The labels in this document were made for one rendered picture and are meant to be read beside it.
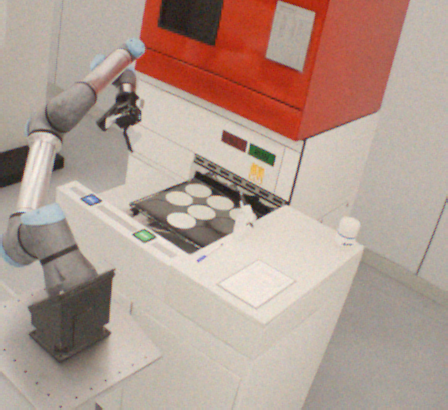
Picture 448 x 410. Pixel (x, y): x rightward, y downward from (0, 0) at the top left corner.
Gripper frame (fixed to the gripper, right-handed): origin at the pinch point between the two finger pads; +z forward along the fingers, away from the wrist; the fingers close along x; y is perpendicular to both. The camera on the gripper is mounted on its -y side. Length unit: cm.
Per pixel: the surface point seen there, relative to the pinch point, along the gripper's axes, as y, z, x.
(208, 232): 13.1, 22.2, 34.9
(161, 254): 9.1, 42.0, 11.3
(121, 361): 0, 78, 3
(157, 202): -3.3, 5.9, 28.9
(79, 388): -6, 88, -8
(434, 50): 117, -105, 123
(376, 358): 30, 32, 177
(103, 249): -13.9, 31.6, 11.4
